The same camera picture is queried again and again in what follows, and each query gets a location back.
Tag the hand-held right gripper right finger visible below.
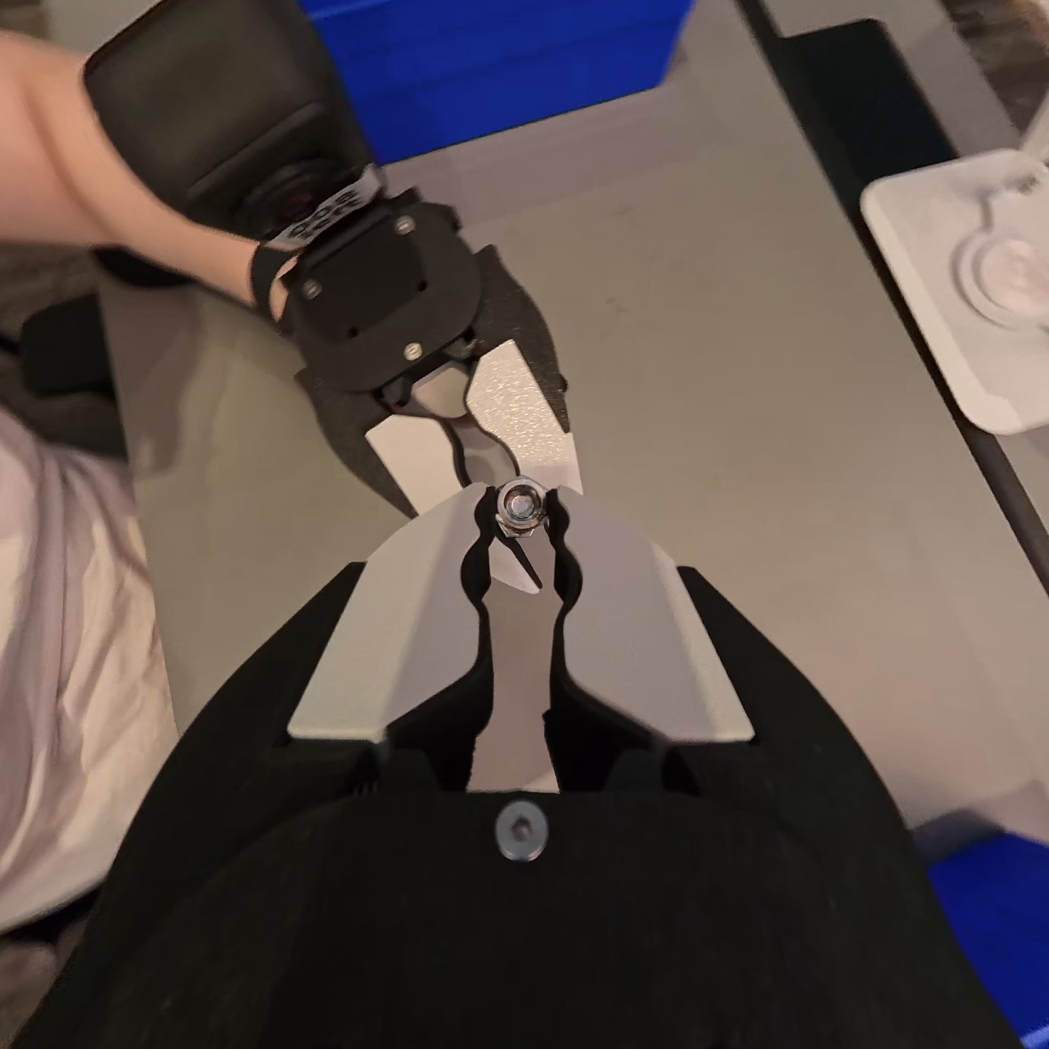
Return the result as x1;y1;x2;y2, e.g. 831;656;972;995
545;487;755;794

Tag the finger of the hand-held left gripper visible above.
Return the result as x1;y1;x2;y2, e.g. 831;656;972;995
364;412;474;517
463;338;587;497

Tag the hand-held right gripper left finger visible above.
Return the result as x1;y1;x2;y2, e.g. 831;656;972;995
287;484;497;794

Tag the large steel bolt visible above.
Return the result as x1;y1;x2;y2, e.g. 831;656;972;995
494;479;549;529

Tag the blue plastic bin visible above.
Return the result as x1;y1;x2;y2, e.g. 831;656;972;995
295;0;698;165
926;832;1049;1049

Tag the person's left forearm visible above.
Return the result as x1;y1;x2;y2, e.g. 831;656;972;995
0;28;284;308

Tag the black chair armrest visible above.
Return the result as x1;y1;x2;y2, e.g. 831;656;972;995
20;297;128;456

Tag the wooden board document stand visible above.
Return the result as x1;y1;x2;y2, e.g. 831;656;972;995
861;90;1049;435

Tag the black table cable flap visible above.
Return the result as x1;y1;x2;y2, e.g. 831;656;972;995
782;18;960;169

